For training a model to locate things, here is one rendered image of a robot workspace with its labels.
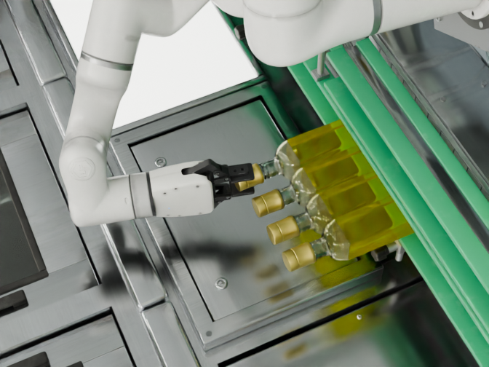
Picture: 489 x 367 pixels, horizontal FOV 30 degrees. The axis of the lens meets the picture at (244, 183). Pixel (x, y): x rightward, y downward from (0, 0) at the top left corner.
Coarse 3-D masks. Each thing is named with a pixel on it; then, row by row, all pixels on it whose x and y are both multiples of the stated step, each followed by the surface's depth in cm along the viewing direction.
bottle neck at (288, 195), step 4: (284, 188) 151; (288, 188) 150; (292, 188) 150; (280, 192) 150; (284, 192) 150; (288, 192) 150; (292, 192) 150; (284, 196) 150; (288, 196) 150; (292, 196) 150; (284, 200) 150; (288, 200) 150; (292, 200) 150; (296, 200) 151; (284, 204) 150; (288, 204) 151
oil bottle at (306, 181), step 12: (336, 156) 152; (348, 156) 152; (360, 156) 152; (300, 168) 151; (312, 168) 151; (324, 168) 151; (336, 168) 151; (348, 168) 151; (360, 168) 151; (372, 168) 151; (300, 180) 150; (312, 180) 149; (324, 180) 149; (336, 180) 149; (348, 180) 150; (300, 192) 149; (312, 192) 149; (300, 204) 151
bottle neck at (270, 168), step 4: (268, 160) 154; (272, 160) 153; (276, 160) 153; (260, 164) 153; (264, 164) 153; (268, 164) 153; (272, 164) 153; (276, 164) 153; (264, 168) 152; (268, 168) 152; (272, 168) 152; (276, 168) 153; (280, 168) 153; (264, 172) 152; (268, 172) 152; (272, 172) 153; (276, 172) 153; (280, 172) 153; (264, 176) 152; (268, 176) 153; (272, 176) 153
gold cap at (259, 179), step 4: (256, 164) 153; (256, 168) 152; (260, 168) 152; (256, 172) 152; (260, 172) 152; (256, 176) 152; (260, 176) 152; (252, 180) 151; (256, 180) 152; (260, 180) 152; (236, 184) 152; (240, 184) 151; (244, 184) 151; (248, 184) 152; (252, 184) 152; (256, 184) 153; (236, 188) 153; (240, 188) 151; (244, 188) 152
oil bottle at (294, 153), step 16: (320, 128) 155; (336, 128) 155; (288, 144) 153; (304, 144) 153; (320, 144) 153; (336, 144) 153; (352, 144) 154; (288, 160) 152; (304, 160) 152; (288, 176) 154
